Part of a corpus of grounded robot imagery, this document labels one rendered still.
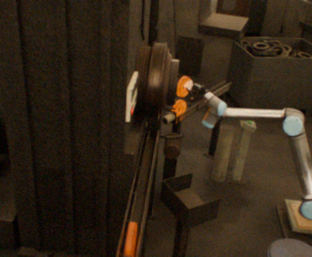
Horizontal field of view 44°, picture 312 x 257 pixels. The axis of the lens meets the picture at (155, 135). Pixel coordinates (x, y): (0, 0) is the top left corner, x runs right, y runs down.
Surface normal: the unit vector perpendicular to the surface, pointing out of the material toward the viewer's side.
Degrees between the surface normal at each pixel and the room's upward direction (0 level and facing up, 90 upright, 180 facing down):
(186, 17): 90
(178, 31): 90
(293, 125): 80
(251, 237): 0
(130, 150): 0
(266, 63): 90
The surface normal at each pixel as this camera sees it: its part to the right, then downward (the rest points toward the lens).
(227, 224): 0.07, -0.87
